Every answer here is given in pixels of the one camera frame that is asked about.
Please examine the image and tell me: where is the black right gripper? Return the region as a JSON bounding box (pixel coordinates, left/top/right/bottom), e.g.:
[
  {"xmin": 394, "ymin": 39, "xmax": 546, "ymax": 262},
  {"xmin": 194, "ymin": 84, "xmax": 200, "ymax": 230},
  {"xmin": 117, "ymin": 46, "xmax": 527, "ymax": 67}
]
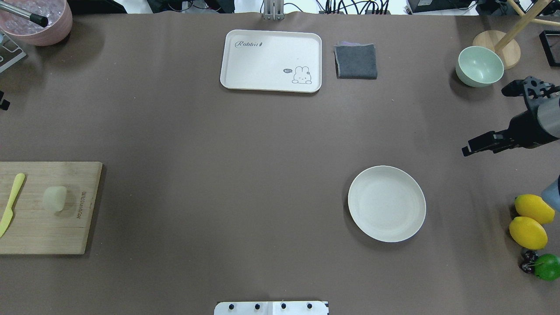
[{"xmin": 462, "ymin": 111, "xmax": 560, "ymax": 157}]

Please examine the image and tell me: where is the cream round plate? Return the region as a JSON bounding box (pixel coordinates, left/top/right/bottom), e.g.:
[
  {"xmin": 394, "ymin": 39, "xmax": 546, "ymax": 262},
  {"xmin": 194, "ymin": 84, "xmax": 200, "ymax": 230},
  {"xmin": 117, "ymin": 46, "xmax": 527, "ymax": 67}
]
[{"xmin": 347, "ymin": 165, "xmax": 427, "ymax": 243}]

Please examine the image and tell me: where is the pale white bun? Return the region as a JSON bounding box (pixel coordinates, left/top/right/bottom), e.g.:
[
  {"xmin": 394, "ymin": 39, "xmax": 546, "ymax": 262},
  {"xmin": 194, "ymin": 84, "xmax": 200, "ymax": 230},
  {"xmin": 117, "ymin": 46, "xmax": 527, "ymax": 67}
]
[{"xmin": 42, "ymin": 186, "xmax": 67, "ymax": 213}]

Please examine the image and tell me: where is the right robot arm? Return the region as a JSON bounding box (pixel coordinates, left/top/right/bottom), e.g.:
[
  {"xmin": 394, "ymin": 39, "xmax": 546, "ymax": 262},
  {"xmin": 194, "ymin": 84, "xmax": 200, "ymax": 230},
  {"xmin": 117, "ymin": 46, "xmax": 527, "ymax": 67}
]
[{"xmin": 462, "ymin": 98, "xmax": 560, "ymax": 156}]

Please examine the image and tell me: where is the cream rabbit tray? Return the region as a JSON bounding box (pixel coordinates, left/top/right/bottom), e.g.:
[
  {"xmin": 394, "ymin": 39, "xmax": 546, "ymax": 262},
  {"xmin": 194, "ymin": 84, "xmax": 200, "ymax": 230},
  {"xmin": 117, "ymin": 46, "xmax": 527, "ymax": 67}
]
[{"xmin": 220, "ymin": 29, "xmax": 322, "ymax": 93}]

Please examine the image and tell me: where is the yellow lemon upper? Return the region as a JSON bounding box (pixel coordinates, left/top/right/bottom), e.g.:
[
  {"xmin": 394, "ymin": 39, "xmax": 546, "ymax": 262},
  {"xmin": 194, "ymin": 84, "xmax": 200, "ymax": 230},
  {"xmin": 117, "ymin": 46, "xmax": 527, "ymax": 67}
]
[{"xmin": 514, "ymin": 194, "xmax": 556, "ymax": 224}]

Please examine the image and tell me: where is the yellow lemon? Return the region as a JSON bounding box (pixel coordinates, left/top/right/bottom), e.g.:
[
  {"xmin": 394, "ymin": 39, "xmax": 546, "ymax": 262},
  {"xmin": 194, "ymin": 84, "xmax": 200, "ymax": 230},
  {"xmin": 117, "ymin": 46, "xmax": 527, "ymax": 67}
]
[
  {"xmin": 514, "ymin": 194, "xmax": 556, "ymax": 224},
  {"xmin": 509, "ymin": 217, "xmax": 548, "ymax": 250}
]

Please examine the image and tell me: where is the green bowl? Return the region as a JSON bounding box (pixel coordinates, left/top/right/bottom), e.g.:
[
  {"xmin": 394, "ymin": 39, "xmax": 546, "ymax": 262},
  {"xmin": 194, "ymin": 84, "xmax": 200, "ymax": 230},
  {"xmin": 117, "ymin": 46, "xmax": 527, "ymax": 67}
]
[{"xmin": 455, "ymin": 46, "xmax": 505, "ymax": 88}]

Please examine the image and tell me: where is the yellow lemon lower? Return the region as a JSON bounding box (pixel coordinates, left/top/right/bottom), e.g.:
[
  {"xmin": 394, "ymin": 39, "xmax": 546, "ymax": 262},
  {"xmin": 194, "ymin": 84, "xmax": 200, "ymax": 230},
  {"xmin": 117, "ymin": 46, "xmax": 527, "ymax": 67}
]
[{"xmin": 509, "ymin": 217, "xmax": 548, "ymax": 250}]

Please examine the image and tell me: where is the wooden cup tree stand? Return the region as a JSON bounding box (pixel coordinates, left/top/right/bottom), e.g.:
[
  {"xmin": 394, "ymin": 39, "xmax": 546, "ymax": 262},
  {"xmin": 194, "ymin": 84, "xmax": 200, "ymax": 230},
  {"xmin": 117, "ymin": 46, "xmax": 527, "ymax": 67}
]
[{"xmin": 472, "ymin": 0, "xmax": 559, "ymax": 70}]

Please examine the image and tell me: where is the dark cherry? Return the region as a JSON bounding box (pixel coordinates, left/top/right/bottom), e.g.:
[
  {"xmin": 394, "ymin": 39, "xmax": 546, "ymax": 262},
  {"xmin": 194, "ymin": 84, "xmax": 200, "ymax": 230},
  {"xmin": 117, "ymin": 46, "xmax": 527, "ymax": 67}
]
[{"xmin": 519, "ymin": 250, "xmax": 539, "ymax": 274}]

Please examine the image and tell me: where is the green lime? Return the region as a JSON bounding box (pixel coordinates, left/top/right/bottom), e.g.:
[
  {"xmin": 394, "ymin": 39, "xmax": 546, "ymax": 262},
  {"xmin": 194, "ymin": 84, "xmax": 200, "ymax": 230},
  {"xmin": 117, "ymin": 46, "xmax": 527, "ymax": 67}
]
[{"xmin": 535, "ymin": 254, "xmax": 560, "ymax": 281}]

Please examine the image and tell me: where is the grey folded cloth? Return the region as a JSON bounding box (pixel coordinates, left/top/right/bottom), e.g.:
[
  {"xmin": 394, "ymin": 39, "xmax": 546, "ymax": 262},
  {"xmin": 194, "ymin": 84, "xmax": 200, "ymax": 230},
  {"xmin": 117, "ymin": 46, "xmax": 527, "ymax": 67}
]
[{"xmin": 334, "ymin": 42, "xmax": 378, "ymax": 80}]

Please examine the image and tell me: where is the pink bowl of ice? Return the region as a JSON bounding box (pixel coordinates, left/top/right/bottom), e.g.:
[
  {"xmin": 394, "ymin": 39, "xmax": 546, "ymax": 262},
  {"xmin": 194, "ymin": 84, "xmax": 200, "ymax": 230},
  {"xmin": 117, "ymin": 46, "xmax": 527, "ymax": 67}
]
[{"xmin": 0, "ymin": 0, "xmax": 73, "ymax": 46}]

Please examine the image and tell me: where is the bamboo cutting board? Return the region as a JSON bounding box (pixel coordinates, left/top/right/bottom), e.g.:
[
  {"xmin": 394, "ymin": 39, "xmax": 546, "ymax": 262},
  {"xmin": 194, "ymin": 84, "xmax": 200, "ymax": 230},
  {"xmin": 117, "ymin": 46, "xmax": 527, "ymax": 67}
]
[{"xmin": 0, "ymin": 161, "xmax": 103, "ymax": 255}]

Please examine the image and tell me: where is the yellow plastic knife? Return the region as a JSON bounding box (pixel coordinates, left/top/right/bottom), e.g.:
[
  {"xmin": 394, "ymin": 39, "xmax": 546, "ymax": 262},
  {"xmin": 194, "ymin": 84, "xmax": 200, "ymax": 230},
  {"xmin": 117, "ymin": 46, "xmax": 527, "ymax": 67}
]
[{"xmin": 0, "ymin": 173, "xmax": 26, "ymax": 237}]

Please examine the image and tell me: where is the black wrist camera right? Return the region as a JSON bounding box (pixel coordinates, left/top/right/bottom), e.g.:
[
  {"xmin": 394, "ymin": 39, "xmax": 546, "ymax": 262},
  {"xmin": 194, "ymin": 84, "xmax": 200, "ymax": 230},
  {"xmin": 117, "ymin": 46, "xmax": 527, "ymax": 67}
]
[{"xmin": 501, "ymin": 76, "xmax": 559, "ymax": 115}]

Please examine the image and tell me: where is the black picture frame tray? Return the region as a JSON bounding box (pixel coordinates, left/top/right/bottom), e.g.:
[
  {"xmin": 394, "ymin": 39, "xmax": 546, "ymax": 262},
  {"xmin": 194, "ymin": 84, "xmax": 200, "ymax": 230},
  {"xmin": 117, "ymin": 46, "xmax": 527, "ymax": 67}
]
[{"xmin": 539, "ymin": 30, "xmax": 560, "ymax": 67}]

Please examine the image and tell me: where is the aluminium frame post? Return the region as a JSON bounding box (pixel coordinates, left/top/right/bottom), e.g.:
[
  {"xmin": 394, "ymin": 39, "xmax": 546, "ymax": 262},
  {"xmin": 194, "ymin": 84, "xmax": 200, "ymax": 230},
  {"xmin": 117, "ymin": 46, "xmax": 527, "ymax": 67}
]
[{"xmin": 262, "ymin": 0, "xmax": 285, "ymax": 21}]

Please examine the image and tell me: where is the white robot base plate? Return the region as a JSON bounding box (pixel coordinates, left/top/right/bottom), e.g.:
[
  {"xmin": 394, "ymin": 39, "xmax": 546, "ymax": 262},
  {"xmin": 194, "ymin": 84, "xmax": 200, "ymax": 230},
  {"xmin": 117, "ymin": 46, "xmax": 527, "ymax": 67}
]
[{"xmin": 213, "ymin": 301, "xmax": 330, "ymax": 315}]

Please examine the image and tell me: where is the metal ice tongs handle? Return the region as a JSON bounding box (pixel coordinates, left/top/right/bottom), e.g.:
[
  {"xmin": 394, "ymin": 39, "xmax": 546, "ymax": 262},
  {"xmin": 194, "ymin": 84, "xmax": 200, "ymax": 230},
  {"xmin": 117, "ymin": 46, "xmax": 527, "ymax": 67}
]
[{"xmin": 0, "ymin": 0, "xmax": 49, "ymax": 28}]

